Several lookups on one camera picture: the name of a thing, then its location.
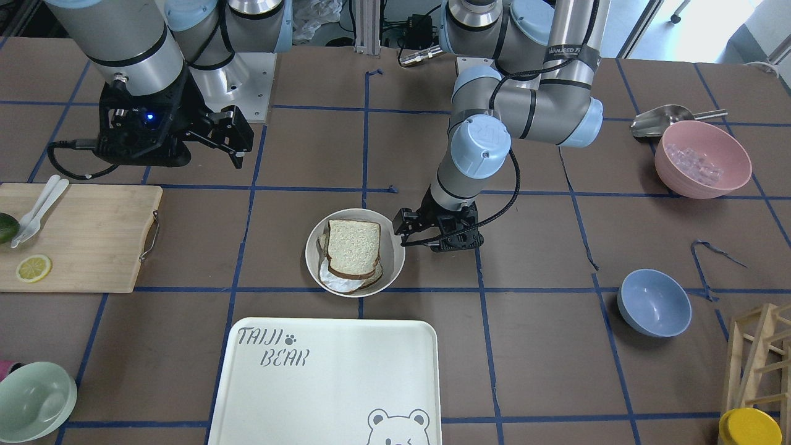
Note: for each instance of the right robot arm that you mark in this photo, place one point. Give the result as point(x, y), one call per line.
point(172, 76)

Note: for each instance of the cream bear tray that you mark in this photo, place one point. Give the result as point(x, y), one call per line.
point(328, 381)

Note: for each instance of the pink cloth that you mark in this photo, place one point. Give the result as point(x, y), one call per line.
point(7, 367)

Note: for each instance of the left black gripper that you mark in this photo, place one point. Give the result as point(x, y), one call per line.
point(432, 217)

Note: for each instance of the pink bowl with ice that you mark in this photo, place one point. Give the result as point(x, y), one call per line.
point(701, 161)

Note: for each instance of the cream round plate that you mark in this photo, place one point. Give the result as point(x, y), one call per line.
point(392, 256)

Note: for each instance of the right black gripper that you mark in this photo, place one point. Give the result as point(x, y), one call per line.
point(192, 112)

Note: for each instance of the light green bowl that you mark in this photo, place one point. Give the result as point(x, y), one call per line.
point(36, 399)

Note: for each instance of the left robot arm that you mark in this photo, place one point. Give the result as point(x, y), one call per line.
point(537, 86)

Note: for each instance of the lemon slice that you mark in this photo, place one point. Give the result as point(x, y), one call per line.
point(33, 268)

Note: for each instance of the blue bowl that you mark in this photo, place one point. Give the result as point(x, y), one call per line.
point(654, 304)

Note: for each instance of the fried egg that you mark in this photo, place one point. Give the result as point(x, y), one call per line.
point(331, 281)

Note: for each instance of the yellow cup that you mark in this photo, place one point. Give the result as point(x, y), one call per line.
point(748, 426)

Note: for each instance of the wooden cutting board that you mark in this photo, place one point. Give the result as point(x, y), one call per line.
point(94, 236)

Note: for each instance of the wooden cup rack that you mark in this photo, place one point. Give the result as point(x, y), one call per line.
point(757, 368)

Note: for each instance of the bread slice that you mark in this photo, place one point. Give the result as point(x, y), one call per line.
point(353, 248)
point(378, 273)

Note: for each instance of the metal scoop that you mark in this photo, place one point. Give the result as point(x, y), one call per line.
point(653, 123)

